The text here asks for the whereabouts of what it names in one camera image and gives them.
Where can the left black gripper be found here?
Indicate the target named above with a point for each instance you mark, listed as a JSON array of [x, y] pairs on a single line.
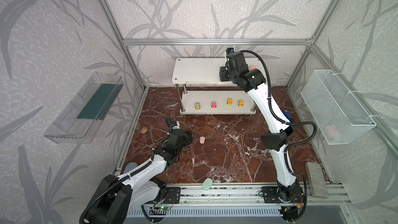
[[173, 127]]

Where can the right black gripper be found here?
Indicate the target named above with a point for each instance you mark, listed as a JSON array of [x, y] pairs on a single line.
[[225, 73]]

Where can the orange green toy car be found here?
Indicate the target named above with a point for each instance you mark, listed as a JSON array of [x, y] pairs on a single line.
[[240, 102], [229, 101]]

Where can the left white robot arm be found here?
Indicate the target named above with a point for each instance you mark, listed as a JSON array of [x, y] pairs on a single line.
[[117, 196]]

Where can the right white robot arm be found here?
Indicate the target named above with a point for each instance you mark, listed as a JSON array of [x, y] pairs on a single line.
[[280, 128]]

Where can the white two-tier shelf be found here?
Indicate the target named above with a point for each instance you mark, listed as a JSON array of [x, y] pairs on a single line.
[[199, 78]]

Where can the pale green oval soap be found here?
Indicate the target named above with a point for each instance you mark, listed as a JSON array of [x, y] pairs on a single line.
[[207, 184]]

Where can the grey blue sponge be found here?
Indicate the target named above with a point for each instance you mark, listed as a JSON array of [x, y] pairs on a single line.
[[130, 166]]

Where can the blue stapler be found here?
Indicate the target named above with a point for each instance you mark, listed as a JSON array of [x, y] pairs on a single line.
[[288, 114]]

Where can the pink item in basket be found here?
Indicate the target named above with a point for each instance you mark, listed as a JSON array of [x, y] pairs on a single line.
[[333, 132]]

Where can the grey stone block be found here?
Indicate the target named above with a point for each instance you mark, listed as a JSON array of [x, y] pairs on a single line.
[[316, 180]]

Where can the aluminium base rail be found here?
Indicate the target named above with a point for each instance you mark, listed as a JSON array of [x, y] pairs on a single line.
[[222, 200]]

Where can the clear plastic wall bin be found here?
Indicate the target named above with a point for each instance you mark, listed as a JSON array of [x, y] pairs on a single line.
[[83, 116]]

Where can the white wire wall basket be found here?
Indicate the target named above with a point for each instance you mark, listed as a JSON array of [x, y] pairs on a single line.
[[331, 102]]

